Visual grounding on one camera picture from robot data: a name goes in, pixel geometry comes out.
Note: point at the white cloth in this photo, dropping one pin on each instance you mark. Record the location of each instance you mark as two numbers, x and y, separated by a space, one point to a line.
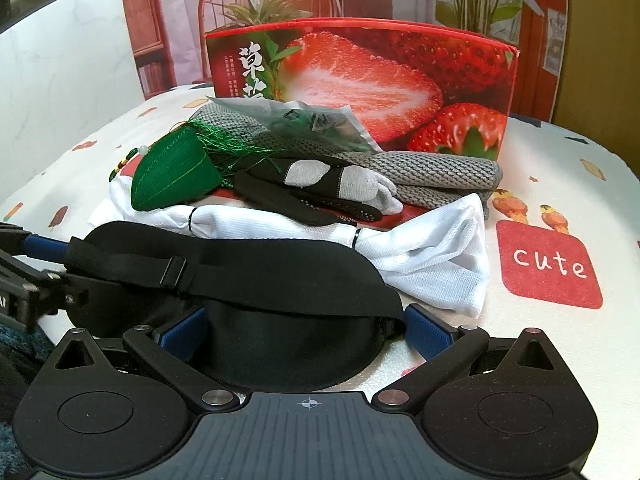
439 257

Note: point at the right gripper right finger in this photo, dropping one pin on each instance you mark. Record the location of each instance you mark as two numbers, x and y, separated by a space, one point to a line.
448 352

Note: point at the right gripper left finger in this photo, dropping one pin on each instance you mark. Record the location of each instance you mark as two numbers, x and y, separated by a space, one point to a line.
164 353

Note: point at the plastic bag with green cable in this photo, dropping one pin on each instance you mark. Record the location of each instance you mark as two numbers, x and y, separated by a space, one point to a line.
293 125

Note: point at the black and grey glove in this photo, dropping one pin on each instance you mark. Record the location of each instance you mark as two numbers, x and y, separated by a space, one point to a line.
316 191

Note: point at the black eye mask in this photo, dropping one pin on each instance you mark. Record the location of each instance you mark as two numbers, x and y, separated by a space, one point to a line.
280 315

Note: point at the cartoon printed table mat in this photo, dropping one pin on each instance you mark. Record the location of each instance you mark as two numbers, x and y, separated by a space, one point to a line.
562 244

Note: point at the grey knitted cloth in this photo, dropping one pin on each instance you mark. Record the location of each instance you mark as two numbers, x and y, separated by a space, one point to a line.
427 180

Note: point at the red strawberry box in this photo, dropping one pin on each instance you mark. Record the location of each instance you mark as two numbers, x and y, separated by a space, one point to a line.
413 86

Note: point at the printed room backdrop poster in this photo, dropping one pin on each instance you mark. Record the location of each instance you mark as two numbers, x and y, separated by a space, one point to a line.
168 37

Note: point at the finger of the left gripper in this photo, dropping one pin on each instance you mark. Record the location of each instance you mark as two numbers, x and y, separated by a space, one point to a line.
18 242

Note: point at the green leaf-shaped sachet with tassel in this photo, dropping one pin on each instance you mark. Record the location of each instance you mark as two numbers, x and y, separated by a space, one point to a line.
190 162

